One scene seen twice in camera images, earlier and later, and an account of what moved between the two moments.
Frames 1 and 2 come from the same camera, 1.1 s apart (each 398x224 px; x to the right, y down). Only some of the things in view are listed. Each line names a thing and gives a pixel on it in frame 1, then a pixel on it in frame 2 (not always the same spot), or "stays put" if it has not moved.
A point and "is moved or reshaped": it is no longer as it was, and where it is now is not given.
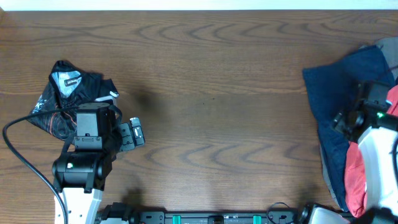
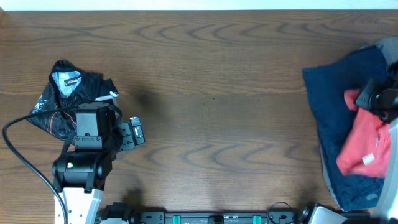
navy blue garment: (333, 85) stays put
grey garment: (389, 47) stays put
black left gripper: (109, 137) stays put
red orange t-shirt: (354, 171) is moved or reshaped
